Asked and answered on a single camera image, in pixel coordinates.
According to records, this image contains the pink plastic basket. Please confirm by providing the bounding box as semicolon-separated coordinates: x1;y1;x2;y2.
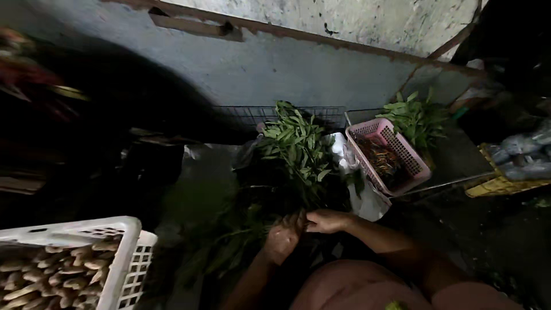
346;117;432;198

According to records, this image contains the white plastic crate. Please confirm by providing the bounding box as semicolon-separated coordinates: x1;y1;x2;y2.
0;216;158;310

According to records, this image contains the white plastic bag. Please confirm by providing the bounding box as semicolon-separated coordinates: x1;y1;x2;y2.
324;132;393;222

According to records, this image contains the bundle of broad-leaved greens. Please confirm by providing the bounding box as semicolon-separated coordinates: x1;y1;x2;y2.
376;87;450;151

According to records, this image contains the person's right hand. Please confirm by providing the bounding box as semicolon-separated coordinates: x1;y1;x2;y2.
304;209;353;234

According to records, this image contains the pile of clear plastic bags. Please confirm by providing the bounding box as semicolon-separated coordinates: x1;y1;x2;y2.
488;118;551;181

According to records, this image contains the pile of leafy greens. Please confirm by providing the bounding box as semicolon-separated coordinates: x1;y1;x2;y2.
255;100;334;203

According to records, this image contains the person's left hand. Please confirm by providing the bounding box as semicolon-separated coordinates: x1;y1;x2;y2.
263;210;308;266

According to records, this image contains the pile of red-brown chillies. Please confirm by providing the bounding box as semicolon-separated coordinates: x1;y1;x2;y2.
354;134;410;188

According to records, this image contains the person's right forearm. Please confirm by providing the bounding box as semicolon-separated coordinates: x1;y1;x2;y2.
344;214;476;299

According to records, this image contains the person's left forearm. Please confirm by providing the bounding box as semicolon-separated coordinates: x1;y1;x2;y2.
219;250;282;310

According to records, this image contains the yellow plastic crate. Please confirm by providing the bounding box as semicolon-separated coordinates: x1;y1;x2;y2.
465;143;551;198

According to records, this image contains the bunch of long-stemmed greens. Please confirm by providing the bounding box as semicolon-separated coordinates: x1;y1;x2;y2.
177;204;280;287

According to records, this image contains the person's body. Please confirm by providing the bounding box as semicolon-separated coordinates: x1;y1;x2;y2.
288;259;525;310

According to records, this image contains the pile of peanuts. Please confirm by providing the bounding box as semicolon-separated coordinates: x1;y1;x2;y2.
0;235;122;310

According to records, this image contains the dark wire basket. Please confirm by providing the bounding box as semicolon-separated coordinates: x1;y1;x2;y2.
213;105;347;132

